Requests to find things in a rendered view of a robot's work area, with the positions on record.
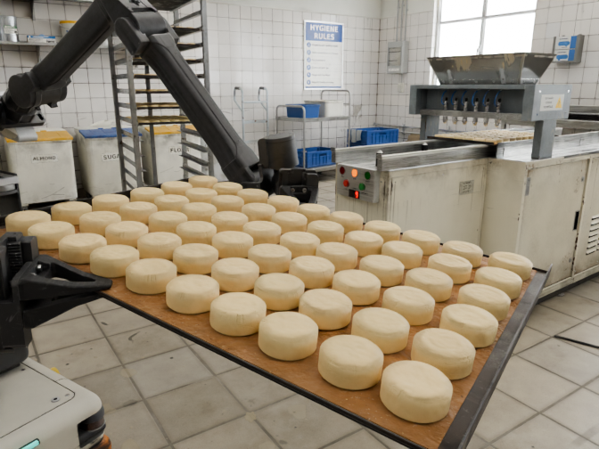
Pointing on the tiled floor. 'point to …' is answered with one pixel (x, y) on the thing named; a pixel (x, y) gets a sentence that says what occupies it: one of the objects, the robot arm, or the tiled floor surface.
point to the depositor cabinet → (545, 214)
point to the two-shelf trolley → (316, 121)
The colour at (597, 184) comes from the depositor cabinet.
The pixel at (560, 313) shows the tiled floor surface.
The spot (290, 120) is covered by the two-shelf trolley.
